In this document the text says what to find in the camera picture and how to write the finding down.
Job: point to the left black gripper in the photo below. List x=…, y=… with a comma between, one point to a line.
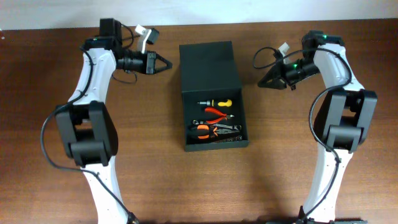
x=150, y=63

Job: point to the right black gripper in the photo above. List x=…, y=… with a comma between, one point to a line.
x=282, y=74

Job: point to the silver ratchet wrench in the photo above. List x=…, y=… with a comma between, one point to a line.
x=233, y=127

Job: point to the red handled cutting pliers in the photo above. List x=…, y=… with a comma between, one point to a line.
x=221, y=116

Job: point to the yellow black screwdriver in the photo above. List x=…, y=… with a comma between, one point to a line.
x=216, y=103

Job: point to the orange black needle-nose pliers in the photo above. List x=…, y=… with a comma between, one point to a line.
x=204, y=131

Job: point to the orange socket bit rail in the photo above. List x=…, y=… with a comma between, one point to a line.
x=231, y=139

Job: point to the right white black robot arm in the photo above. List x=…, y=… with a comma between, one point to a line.
x=342, y=122

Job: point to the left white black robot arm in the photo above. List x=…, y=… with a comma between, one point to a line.
x=86, y=129

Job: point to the black open box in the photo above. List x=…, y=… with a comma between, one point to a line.
x=208, y=72

